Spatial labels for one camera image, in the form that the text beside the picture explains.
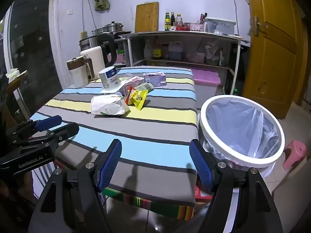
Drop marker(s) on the pink plastic stool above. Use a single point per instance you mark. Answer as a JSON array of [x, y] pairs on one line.
[[294, 153]]

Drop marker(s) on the pink plastic basket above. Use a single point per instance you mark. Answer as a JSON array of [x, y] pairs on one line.
[[117, 58]]

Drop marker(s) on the white round trash bin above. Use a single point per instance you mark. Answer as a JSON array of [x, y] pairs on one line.
[[243, 160]]

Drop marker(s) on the purple milk carton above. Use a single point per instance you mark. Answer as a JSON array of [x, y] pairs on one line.
[[155, 79]]

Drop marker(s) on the dark bottle yellow label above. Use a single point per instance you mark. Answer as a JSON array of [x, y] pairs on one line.
[[157, 51]]

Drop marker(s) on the pink strawberry milk carton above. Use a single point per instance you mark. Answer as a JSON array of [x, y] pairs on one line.
[[131, 82]]

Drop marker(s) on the pink lid storage box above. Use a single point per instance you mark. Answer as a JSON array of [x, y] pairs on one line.
[[206, 77]]

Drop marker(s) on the red box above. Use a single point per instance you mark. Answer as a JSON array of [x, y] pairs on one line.
[[203, 194]]

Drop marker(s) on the white jug brown lid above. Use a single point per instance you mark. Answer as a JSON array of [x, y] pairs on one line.
[[77, 75]]

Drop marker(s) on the yellow wooden door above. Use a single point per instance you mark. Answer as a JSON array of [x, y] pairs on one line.
[[272, 65]]

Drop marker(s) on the steel steamer pot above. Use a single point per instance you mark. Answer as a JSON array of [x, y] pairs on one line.
[[114, 27]]

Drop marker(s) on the white metal shelf unit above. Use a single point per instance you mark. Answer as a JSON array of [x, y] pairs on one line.
[[182, 34]]

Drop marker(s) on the striped tablecloth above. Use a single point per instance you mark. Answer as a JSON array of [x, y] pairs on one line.
[[158, 131]]

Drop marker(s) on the dark sauce bottle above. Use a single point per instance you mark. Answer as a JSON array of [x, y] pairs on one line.
[[172, 19]]

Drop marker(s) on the cream insulated jug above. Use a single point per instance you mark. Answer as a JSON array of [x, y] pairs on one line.
[[93, 60]]

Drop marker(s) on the pink plastic bucket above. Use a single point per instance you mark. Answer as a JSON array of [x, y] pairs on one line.
[[200, 57]]

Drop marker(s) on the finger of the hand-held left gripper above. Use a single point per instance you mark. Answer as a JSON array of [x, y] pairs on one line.
[[69, 129], [48, 122]]

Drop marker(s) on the crumpled plastic bags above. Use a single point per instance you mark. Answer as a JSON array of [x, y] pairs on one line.
[[213, 53]]

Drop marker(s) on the wooden cutting board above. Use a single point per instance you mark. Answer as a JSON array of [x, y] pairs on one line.
[[147, 17]]

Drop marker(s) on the rainbow striped cloth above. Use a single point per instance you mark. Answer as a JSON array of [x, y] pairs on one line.
[[150, 206]]

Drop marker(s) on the clear plastic bottle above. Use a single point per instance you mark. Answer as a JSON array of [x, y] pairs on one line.
[[147, 51]]

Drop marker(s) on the translucent bin liner bag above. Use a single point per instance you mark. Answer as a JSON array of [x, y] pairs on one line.
[[233, 126]]

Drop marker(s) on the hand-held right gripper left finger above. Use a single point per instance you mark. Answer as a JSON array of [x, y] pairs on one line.
[[110, 162]]

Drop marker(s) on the white packet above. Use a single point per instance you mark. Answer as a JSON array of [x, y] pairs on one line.
[[109, 105]]

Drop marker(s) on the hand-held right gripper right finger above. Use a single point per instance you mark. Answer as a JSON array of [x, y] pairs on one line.
[[201, 165]]

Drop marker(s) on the blue white paper cup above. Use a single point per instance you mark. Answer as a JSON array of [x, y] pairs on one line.
[[109, 77]]

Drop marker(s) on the yellow snack packet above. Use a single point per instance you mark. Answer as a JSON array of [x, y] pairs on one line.
[[137, 98]]

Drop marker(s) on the green barcode packet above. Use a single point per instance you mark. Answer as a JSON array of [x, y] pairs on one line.
[[145, 86]]

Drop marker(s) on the clear container white lid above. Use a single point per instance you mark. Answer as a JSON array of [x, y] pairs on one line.
[[220, 25]]

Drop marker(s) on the clear bottle yellow cap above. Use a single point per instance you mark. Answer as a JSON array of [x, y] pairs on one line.
[[178, 20]]

